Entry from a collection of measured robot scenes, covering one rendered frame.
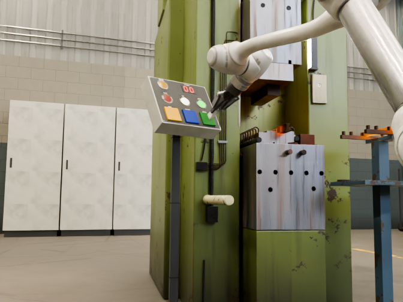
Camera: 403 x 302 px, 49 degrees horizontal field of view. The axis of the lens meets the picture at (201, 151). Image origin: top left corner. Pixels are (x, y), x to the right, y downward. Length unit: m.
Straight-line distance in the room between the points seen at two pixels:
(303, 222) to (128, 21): 6.84
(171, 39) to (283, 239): 1.48
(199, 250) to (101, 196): 5.07
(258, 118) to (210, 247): 0.93
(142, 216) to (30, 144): 2.11
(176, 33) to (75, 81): 5.37
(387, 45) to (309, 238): 1.32
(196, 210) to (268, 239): 0.41
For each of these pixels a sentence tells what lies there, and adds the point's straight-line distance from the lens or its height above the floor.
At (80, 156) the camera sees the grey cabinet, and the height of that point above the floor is 1.27.
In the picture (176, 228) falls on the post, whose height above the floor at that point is 0.48.
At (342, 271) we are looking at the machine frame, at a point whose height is 0.22.
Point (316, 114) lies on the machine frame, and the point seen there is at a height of 1.12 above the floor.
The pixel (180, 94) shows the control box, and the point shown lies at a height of 1.12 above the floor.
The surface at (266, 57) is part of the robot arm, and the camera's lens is 1.90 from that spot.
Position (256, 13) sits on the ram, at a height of 1.63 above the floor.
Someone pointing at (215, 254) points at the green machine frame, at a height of 0.33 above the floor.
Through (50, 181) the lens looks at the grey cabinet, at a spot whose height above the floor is 0.86.
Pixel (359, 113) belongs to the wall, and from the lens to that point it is 10.29.
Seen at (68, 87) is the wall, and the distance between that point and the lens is 8.24.
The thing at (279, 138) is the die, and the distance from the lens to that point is 2.43.
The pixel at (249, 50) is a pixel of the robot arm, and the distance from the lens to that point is 1.76.
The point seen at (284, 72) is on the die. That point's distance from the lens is 2.52.
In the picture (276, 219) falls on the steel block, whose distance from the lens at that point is 2.34.
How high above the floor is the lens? 0.63
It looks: 6 degrees up
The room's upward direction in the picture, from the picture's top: 1 degrees clockwise
